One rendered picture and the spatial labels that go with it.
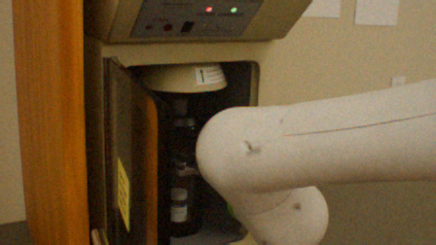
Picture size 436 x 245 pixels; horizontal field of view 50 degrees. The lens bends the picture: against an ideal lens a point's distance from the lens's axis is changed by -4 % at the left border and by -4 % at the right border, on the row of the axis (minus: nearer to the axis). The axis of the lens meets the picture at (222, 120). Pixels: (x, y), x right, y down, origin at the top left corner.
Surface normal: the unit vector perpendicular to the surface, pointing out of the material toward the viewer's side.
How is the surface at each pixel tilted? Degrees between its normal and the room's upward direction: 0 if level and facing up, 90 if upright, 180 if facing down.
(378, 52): 90
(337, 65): 90
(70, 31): 90
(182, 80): 66
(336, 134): 71
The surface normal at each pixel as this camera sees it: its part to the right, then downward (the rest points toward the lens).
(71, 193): 0.50, 0.25
